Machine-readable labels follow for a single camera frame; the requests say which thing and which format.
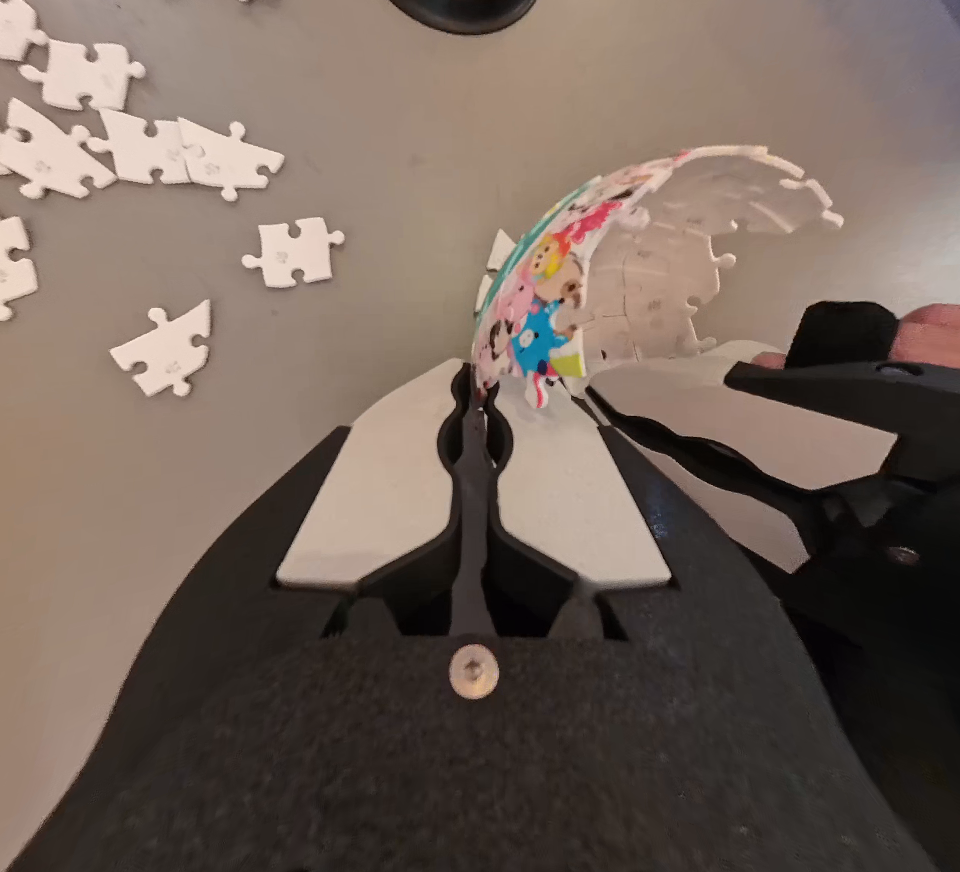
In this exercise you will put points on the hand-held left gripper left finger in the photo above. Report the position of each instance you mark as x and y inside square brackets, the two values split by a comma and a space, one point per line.
[375, 497]

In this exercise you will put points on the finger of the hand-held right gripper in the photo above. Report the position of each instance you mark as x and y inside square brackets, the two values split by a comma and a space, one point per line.
[750, 422]
[780, 534]

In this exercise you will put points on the person's right hand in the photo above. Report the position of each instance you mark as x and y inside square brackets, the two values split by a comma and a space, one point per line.
[934, 335]

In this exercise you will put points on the scatter of white puzzle pieces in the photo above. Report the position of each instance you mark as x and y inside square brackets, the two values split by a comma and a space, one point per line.
[142, 144]

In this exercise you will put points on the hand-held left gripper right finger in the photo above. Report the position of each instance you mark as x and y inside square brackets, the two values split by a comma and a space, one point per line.
[577, 497]

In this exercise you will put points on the single white puzzle piece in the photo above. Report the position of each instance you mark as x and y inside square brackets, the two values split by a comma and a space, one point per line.
[499, 256]

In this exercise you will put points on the partly built puzzle ball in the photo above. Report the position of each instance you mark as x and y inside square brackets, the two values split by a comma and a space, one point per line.
[660, 264]

